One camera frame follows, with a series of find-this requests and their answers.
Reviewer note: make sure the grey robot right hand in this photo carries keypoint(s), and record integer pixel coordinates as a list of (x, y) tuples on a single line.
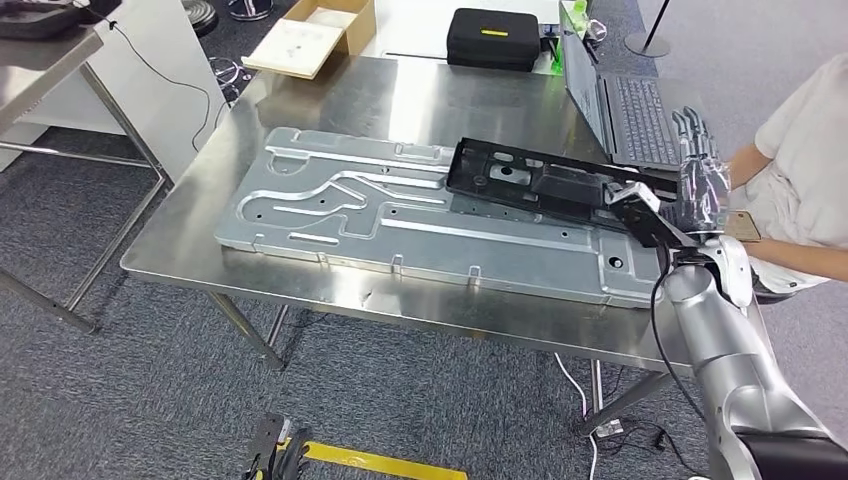
[(705, 192)]

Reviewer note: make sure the brown smartphone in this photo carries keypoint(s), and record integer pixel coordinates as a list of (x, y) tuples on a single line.
[(745, 226)]

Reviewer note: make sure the black plastic plate frame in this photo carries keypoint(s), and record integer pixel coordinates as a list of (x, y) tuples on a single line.
[(563, 185)]

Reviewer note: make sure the person's left forearm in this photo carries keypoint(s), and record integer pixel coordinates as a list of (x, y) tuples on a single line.
[(802, 260)]

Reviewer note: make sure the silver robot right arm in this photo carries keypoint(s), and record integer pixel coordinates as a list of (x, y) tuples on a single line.
[(735, 371)]

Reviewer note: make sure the person's right forearm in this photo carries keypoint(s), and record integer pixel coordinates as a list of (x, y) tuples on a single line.
[(752, 166)]

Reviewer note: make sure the stainless steel workbench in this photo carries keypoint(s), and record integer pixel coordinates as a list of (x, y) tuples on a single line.
[(430, 99)]

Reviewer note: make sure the grey open laptop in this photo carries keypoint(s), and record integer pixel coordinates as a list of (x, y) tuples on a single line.
[(636, 119)]

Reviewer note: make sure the person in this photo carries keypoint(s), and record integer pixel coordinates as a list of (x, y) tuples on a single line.
[(815, 166)]

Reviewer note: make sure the green plastic bottle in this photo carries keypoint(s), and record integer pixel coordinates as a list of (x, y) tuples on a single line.
[(580, 10)]

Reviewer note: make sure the white power adapter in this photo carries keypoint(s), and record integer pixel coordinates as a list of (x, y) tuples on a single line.
[(609, 428)]

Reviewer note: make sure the black case yellow label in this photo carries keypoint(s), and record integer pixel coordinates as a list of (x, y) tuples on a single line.
[(493, 50)]

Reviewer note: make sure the stamped grey metal panel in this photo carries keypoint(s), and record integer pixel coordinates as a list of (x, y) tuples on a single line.
[(397, 245)]

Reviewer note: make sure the white desk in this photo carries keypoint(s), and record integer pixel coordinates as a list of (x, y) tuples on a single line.
[(411, 26)]

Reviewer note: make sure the open cardboard box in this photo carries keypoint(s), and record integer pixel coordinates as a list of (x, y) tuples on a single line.
[(358, 26)]

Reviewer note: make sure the white foam sheet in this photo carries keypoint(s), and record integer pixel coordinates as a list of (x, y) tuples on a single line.
[(295, 46)]

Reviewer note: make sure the white cabinet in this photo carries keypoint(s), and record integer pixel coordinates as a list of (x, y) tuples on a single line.
[(166, 66)]

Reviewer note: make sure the stainless steel side table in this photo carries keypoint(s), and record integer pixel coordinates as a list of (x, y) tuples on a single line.
[(40, 60)]

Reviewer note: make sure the black plastic tray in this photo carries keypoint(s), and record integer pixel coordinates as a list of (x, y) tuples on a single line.
[(40, 20)]

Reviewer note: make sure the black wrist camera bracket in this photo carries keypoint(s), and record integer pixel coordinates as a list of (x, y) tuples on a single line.
[(652, 225)]

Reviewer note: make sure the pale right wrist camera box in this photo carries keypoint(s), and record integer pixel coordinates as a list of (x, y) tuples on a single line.
[(632, 197)]

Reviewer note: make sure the black post round base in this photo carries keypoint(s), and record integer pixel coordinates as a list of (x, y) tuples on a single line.
[(646, 45)]

